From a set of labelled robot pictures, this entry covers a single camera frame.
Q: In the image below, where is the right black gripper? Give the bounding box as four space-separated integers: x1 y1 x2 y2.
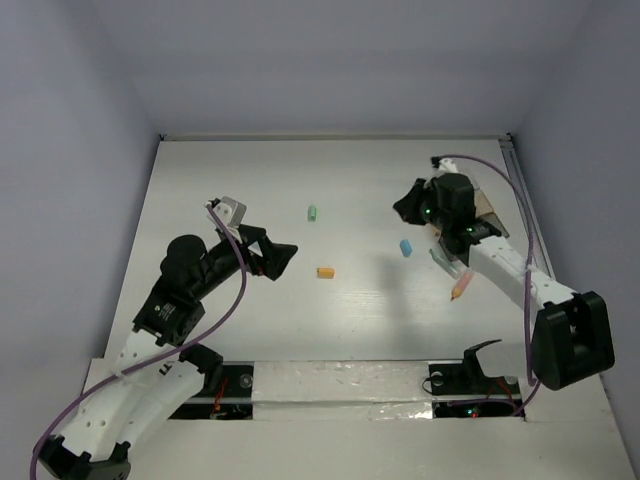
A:
395 177 452 231

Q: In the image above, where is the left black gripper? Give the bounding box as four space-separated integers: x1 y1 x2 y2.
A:
191 223 296 299

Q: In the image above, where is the pink orange highlighter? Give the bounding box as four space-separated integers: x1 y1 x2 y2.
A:
450 269 474 301

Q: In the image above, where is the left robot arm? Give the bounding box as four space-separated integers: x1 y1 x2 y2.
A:
31 225 298 479

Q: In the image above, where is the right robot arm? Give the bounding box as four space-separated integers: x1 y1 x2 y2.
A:
393 173 615 391

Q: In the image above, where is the blue highlighter cap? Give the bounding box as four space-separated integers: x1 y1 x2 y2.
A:
399 239 412 258

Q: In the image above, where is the green highlighter cap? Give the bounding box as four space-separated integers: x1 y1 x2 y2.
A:
307 205 318 223

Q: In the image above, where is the clear organizer container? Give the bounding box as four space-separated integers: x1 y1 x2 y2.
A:
429 184 510 251

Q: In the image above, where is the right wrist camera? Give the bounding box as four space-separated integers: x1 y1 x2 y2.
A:
431 156 459 175

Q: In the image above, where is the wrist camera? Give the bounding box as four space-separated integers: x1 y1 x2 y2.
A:
205 196 247 239
431 156 459 175

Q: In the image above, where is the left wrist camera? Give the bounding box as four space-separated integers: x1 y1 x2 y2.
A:
205 196 247 239

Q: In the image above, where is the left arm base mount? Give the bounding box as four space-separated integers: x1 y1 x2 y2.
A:
170 362 254 420

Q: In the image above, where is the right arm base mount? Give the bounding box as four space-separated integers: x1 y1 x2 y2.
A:
421 339 523 419

